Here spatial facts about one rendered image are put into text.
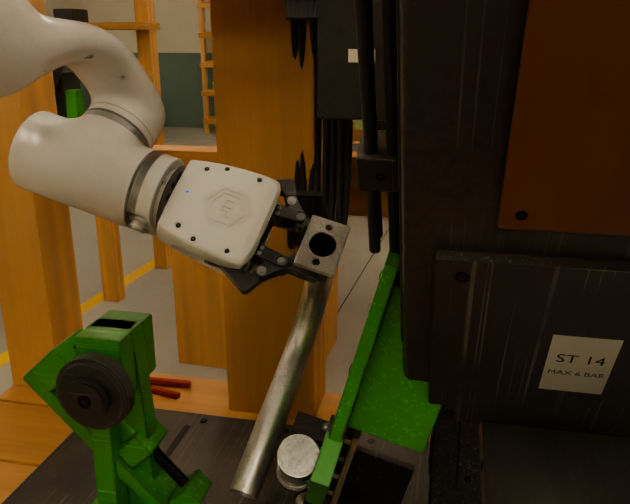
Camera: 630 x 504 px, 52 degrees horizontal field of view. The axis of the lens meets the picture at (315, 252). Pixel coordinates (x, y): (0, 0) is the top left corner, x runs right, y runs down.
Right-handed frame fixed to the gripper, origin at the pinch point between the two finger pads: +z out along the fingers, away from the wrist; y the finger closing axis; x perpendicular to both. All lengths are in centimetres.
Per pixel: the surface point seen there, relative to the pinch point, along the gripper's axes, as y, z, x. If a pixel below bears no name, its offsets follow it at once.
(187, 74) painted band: 593, -385, 853
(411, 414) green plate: -12.9, 13.1, -4.3
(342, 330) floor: 77, 7, 266
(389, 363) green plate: -10.1, 9.8, -6.9
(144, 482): -25.5, -8.4, 12.1
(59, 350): -17.3, -20.2, 4.7
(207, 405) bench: -11.5, -10.7, 46.9
